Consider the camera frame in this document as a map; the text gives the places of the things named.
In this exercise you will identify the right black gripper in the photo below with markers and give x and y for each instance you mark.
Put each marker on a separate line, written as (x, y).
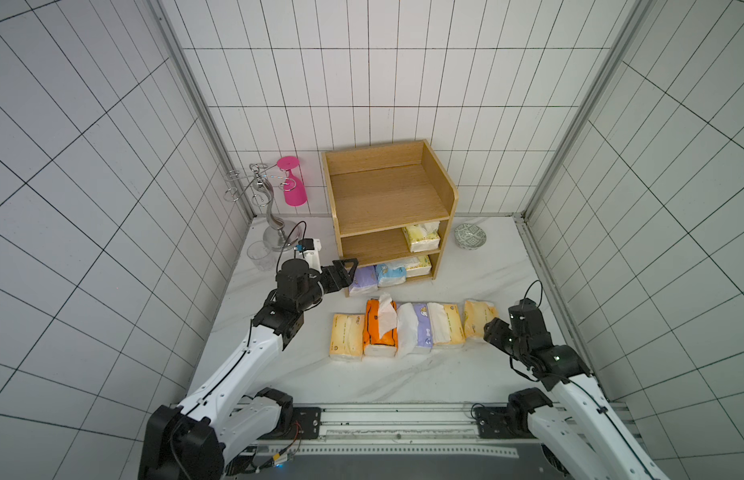
(498, 333)

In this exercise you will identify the blue tissue pack bottom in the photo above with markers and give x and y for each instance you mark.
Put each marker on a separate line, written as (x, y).
(390, 274)

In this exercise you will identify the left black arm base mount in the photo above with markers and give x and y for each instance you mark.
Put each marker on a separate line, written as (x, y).
(302, 422)

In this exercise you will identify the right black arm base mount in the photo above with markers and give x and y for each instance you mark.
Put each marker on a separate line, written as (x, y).
(509, 421)

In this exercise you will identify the beige tissue pack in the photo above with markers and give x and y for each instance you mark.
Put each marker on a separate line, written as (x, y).
(477, 314)
(446, 325)

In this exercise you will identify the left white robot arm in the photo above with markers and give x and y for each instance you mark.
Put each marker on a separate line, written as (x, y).
(207, 430)

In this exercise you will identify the yellow tissue pack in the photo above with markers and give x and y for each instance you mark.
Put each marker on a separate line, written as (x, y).
(346, 340)

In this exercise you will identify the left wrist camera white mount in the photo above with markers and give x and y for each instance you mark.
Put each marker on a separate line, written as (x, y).
(309, 250)

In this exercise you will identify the purple tissue pack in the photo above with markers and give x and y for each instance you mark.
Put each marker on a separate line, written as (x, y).
(365, 281)
(414, 329)

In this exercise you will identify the yellow-white tissue pack bottom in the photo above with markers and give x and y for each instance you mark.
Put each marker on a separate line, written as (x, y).
(418, 266)

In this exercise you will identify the silver glass holder stand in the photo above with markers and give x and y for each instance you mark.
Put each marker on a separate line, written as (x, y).
(279, 234)

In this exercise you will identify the purple tissue pack bottom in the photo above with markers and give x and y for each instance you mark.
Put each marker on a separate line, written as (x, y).
(365, 281)

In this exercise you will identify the white-yellow tissue pack middle-right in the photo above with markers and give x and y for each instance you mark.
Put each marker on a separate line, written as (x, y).
(422, 237)

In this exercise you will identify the orange tissue pack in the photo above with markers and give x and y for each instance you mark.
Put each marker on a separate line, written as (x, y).
(380, 335)

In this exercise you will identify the wooden three-tier shelf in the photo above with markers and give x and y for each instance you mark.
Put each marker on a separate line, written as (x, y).
(374, 192)

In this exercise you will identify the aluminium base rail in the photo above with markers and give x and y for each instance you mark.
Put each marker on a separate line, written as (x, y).
(424, 429)

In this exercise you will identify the clear plastic cup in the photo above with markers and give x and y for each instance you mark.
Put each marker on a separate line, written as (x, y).
(262, 256)

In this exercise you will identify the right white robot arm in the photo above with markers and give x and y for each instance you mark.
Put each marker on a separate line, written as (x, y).
(564, 377)

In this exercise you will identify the pink wine glass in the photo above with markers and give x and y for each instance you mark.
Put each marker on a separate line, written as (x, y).
(294, 190)

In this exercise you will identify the patterned ceramic bowl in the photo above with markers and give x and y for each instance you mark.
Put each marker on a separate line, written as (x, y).
(470, 236)

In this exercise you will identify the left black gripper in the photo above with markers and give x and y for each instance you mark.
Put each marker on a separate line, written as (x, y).
(331, 277)

